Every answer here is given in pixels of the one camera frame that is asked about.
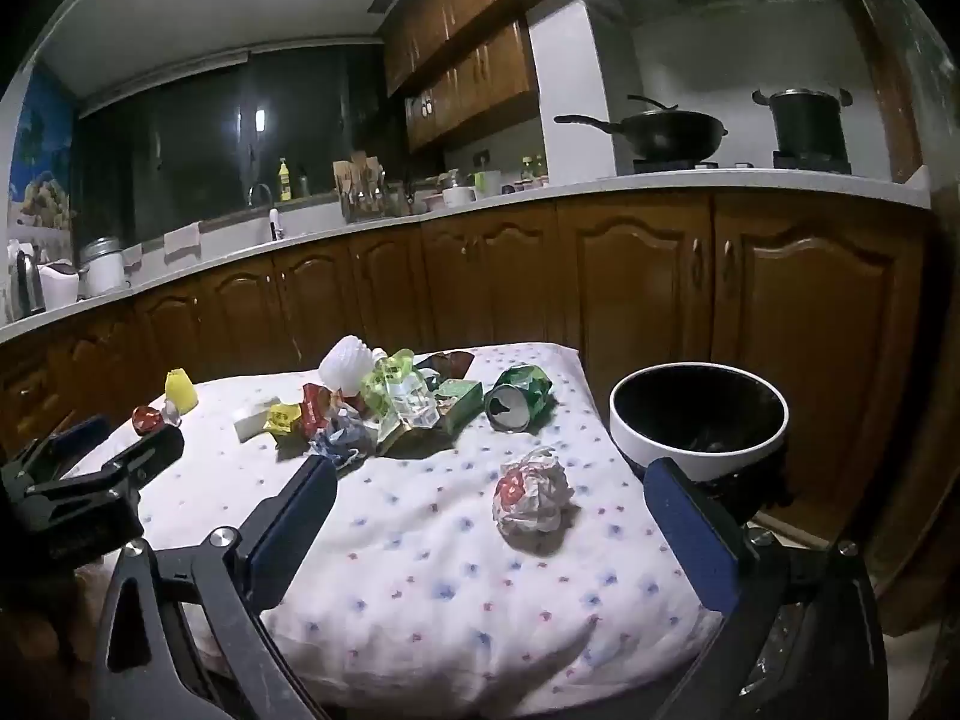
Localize light green wrapper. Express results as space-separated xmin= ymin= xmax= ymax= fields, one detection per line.
xmin=360 ymin=360 xmax=398 ymax=425

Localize white countertop appliance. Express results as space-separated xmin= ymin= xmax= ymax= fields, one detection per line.
xmin=37 ymin=262 xmax=81 ymax=310

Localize wooden utensil rack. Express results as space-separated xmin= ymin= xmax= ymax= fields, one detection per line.
xmin=334 ymin=152 xmax=391 ymax=222

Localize brown wooden base cabinets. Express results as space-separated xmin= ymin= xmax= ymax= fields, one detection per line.
xmin=0 ymin=191 xmax=931 ymax=466

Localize dark red wrapper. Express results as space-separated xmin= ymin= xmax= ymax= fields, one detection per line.
xmin=416 ymin=351 xmax=475 ymax=383

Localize crumpled grey blue paper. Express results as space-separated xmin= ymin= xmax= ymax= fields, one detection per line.
xmin=309 ymin=409 xmax=376 ymax=466

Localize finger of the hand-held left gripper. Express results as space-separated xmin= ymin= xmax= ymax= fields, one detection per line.
xmin=22 ymin=427 xmax=185 ymax=522
xmin=0 ymin=415 xmax=113 ymax=492

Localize white bin with black bag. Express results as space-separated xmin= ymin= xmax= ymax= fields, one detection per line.
xmin=609 ymin=362 xmax=792 ymax=518

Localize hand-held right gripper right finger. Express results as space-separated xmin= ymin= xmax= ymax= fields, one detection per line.
xmin=643 ymin=457 xmax=890 ymax=720

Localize white kitchen countertop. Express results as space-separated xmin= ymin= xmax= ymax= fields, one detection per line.
xmin=0 ymin=165 xmax=935 ymax=346

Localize dark kitchen window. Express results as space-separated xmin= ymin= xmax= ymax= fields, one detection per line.
xmin=71 ymin=45 xmax=410 ymax=248

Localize crumpled white red paper ball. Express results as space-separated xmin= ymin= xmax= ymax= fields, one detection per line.
xmin=491 ymin=446 xmax=575 ymax=537

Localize black stockpot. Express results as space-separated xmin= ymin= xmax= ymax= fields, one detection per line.
xmin=752 ymin=88 xmax=854 ymax=158

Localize crushed clear plastic bottle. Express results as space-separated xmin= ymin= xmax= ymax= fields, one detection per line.
xmin=382 ymin=349 xmax=443 ymax=432

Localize dotted white tablecloth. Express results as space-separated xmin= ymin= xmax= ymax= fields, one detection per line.
xmin=56 ymin=343 xmax=725 ymax=698

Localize gas stove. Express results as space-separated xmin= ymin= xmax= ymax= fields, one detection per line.
xmin=634 ymin=152 xmax=854 ymax=176

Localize wall poster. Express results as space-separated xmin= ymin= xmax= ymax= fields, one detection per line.
xmin=7 ymin=67 xmax=76 ymax=230

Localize small green box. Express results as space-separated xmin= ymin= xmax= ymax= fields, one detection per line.
xmin=435 ymin=379 xmax=485 ymax=436

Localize electric kettle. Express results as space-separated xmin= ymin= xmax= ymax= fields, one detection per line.
xmin=7 ymin=240 xmax=46 ymax=320

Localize shiny red wrapper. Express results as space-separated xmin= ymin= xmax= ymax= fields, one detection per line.
xmin=300 ymin=382 xmax=338 ymax=440

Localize black wok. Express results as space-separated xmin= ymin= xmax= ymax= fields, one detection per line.
xmin=553 ymin=95 xmax=730 ymax=162

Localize hanging dish cloth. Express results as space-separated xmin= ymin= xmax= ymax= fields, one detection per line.
xmin=163 ymin=223 xmax=203 ymax=260

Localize brown wooden wall cabinets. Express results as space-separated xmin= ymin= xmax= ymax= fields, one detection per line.
xmin=379 ymin=0 xmax=586 ymax=155

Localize bright yellow packet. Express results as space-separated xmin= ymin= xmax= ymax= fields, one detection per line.
xmin=165 ymin=369 xmax=200 ymax=413

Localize white foam fruit net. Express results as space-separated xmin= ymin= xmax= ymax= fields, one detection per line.
xmin=319 ymin=336 xmax=374 ymax=396

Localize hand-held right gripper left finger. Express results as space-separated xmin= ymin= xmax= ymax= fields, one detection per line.
xmin=88 ymin=456 xmax=340 ymax=720

